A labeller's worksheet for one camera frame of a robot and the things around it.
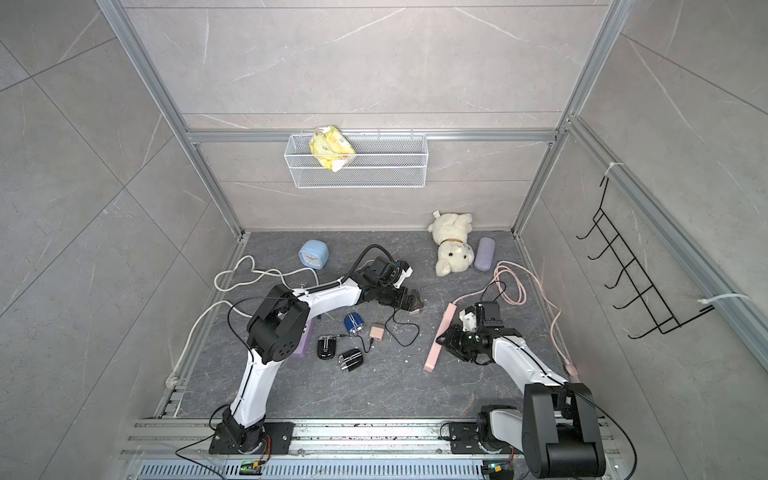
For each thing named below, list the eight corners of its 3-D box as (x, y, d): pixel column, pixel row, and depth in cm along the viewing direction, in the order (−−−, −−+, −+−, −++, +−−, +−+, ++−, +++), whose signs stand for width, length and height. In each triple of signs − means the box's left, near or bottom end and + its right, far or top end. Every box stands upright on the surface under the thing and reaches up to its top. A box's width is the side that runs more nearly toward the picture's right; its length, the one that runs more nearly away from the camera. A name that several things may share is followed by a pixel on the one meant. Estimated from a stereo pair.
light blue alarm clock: (303, 266, 111) (297, 251, 104) (311, 253, 115) (305, 238, 108) (324, 271, 110) (319, 256, 103) (331, 258, 114) (327, 243, 107)
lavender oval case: (473, 268, 111) (474, 263, 108) (478, 240, 120) (479, 234, 118) (490, 272, 110) (492, 267, 107) (494, 243, 119) (496, 238, 116)
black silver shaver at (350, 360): (343, 374, 85) (341, 371, 83) (338, 359, 88) (336, 356, 86) (366, 364, 87) (365, 360, 85) (360, 350, 90) (359, 346, 88)
